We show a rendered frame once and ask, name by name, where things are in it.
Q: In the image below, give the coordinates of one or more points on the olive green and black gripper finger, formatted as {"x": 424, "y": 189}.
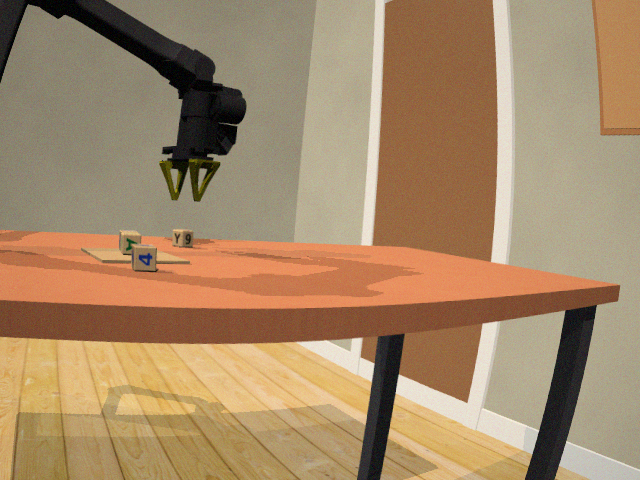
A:
{"x": 182, "y": 170}
{"x": 194, "y": 166}

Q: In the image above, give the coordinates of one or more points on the beige flat mat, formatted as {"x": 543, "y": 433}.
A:
{"x": 114, "y": 255}

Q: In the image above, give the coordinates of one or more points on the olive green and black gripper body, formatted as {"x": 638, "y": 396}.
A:
{"x": 190, "y": 133}

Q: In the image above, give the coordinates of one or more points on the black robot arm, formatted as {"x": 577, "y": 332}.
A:
{"x": 164, "y": 55}

